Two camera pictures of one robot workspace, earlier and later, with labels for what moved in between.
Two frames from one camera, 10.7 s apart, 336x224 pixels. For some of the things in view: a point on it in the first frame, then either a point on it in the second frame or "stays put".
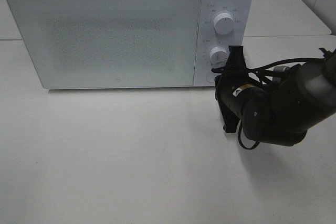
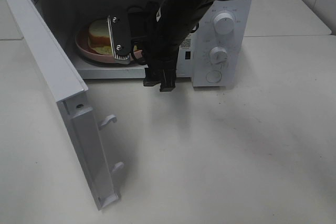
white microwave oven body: x=96 y=30 stays put
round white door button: x=210 y=77 stays put
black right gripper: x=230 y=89 to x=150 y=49
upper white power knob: x=224 y=23 stays put
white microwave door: x=103 y=37 to x=71 y=93
